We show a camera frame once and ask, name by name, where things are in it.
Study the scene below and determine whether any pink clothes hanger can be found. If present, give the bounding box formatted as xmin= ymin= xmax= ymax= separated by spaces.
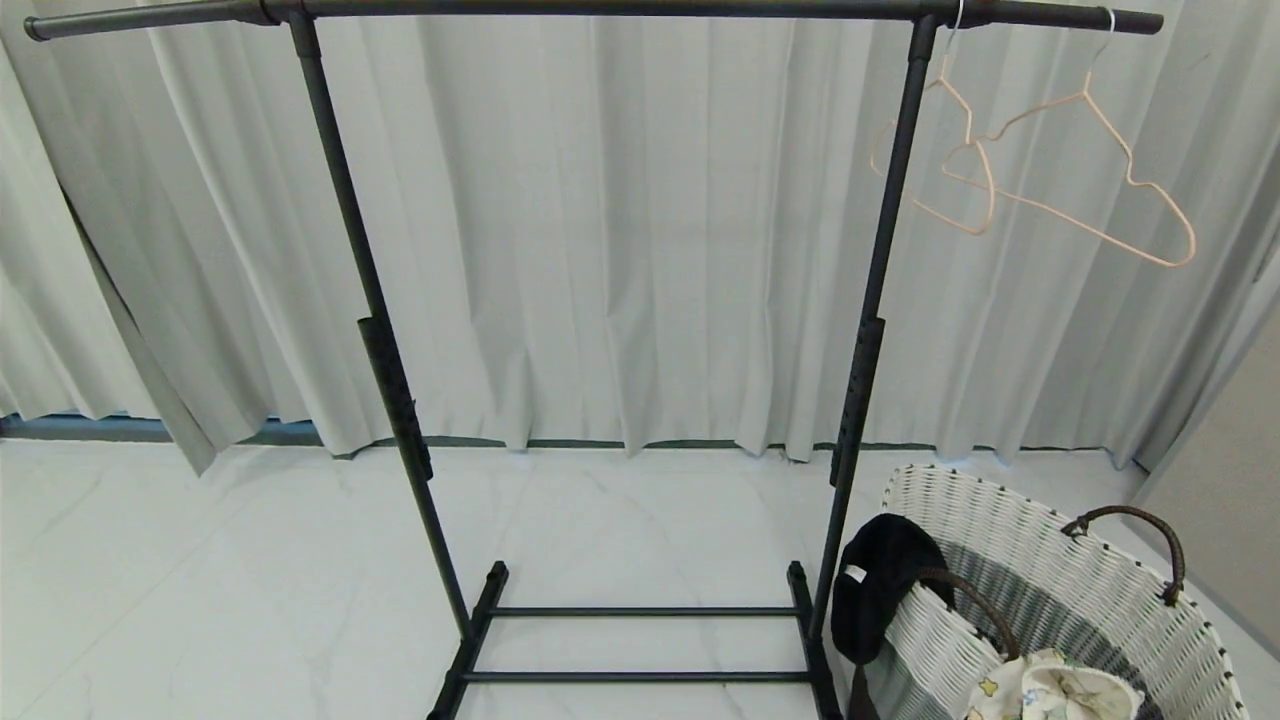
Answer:
xmin=868 ymin=28 xmax=998 ymax=239
xmin=942 ymin=10 xmax=1198 ymax=269

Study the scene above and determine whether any cream printed garment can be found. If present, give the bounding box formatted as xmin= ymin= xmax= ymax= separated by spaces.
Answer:
xmin=962 ymin=648 xmax=1146 ymax=720

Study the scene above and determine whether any black clothes rack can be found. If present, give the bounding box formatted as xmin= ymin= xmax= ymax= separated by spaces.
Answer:
xmin=22 ymin=0 xmax=1166 ymax=720

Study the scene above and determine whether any white laundry basket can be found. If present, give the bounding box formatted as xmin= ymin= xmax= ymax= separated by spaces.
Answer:
xmin=862 ymin=463 xmax=1251 ymax=720

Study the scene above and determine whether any white curtain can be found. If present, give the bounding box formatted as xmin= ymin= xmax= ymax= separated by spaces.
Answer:
xmin=0 ymin=0 xmax=1280 ymax=478

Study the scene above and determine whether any black garment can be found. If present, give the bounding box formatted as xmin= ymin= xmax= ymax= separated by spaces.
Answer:
xmin=830 ymin=513 xmax=956 ymax=667

